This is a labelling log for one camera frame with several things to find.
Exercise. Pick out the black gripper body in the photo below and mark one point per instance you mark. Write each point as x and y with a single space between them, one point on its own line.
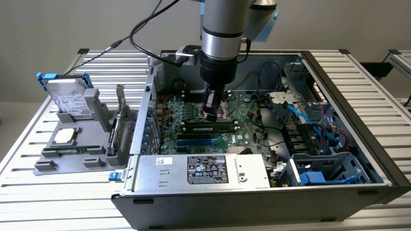
218 72

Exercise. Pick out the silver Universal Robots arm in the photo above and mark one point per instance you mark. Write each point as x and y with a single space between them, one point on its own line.
222 24

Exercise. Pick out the RAM stick with white label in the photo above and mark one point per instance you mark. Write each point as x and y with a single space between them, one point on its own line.
202 129

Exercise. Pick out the green bare RAM stick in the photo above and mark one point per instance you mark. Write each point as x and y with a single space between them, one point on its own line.
73 150

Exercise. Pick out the CPU socket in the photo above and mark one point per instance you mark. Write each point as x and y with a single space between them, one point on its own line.
224 113

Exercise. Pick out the green Dell motherboard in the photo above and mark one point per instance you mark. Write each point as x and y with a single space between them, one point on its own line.
244 115

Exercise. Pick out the blue expansion slot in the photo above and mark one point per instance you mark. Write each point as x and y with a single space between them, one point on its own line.
194 143

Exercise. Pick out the grey metal drive cage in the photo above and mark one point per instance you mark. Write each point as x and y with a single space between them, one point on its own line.
296 74

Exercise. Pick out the silver power supply unit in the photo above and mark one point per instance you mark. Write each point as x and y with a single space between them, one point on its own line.
179 178

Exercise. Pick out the green graphics card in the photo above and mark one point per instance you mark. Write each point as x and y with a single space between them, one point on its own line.
119 120

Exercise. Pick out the blue case latch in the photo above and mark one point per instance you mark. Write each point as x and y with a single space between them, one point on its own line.
115 176

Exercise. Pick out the grey disk bay with blue rails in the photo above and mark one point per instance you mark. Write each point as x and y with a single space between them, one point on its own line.
324 161

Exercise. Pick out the open black PC case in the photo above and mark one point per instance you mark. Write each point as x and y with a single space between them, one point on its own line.
224 209

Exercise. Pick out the silver hard disk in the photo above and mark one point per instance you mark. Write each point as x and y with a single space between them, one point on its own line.
68 96

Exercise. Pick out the silver CPU chip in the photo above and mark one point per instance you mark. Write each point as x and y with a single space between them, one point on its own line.
64 136

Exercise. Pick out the grey parts rack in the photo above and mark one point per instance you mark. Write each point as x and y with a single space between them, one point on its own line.
64 166

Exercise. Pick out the blue disk caddy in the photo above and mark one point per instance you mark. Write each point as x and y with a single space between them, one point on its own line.
51 77

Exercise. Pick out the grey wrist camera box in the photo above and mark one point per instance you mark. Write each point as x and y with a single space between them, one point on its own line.
186 54

